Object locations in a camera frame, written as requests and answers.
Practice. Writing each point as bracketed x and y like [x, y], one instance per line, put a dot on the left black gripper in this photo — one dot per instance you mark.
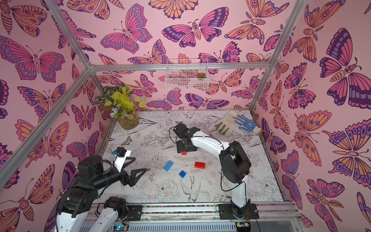
[132, 180]

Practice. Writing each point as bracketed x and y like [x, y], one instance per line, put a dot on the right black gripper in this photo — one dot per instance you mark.
[185, 144]

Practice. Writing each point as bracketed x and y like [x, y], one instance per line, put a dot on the long red lego brick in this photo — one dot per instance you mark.
[200, 165]

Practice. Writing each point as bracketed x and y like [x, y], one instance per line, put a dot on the small blue lego brick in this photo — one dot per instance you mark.
[182, 174]

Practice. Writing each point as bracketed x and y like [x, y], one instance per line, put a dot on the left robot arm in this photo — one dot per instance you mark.
[95, 176]

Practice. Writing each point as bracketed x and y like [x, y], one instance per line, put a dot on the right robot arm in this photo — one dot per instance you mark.
[235, 164]

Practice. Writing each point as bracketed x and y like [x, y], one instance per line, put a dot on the long blue lego brick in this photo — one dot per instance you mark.
[168, 165]

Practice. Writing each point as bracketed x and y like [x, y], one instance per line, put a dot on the green beige work glove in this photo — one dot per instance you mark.
[227, 124]

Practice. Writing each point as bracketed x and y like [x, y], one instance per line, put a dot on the blue work glove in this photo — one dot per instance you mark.
[247, 125]

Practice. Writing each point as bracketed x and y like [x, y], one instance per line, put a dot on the small succulent in basket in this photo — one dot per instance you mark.
[201, 75]

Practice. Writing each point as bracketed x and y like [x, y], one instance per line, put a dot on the potted green plant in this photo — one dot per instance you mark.
[122, 104]

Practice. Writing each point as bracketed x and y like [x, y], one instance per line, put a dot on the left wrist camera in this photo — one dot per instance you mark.
[121, 154]

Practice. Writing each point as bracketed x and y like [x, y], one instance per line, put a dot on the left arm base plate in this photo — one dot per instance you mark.
[134, 213]

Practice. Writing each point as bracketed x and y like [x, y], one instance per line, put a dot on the aluminium rail with beads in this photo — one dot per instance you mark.
[268, 211]

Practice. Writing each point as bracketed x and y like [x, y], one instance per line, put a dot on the white wire basket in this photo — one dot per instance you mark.
[182, 74]

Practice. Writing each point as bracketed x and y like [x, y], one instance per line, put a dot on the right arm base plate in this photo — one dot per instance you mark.
[230, 211]

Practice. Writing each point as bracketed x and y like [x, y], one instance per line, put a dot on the white vented cable duct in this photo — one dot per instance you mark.
[174, 227]

